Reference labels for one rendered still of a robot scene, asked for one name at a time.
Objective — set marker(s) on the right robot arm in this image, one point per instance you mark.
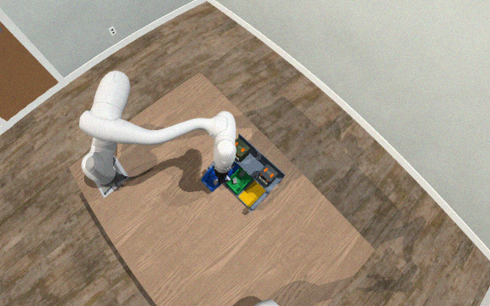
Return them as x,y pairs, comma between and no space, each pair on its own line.
267,302

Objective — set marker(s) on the green bin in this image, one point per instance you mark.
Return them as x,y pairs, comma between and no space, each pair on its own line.
242,182

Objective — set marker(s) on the blue bin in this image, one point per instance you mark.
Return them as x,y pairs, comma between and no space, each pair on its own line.
209,178

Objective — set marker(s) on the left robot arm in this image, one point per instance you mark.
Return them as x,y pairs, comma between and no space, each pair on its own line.
105,124

